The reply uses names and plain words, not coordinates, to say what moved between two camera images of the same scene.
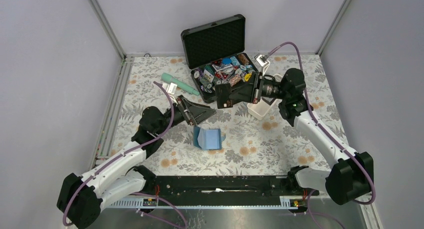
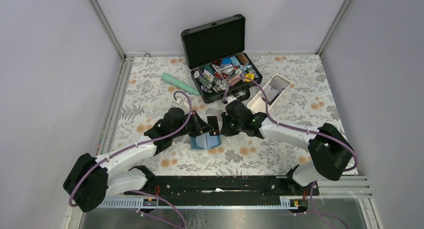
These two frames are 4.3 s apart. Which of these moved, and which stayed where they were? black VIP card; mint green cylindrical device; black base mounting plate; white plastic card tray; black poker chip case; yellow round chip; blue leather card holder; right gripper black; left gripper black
Moved: right gripper black; black VIP card; left gripper black; blue leather card holder
Stayed: black base mounting plate; mint green cylindrical device; black poker chip case; yellow round chip; white plastic card tray
